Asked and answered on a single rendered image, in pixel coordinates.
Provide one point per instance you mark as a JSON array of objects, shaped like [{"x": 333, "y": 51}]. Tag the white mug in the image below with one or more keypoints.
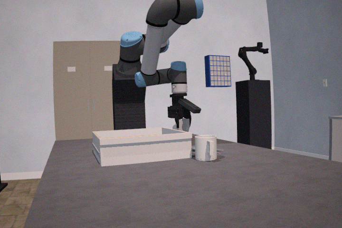
[{"x": 205, "y": 146}]

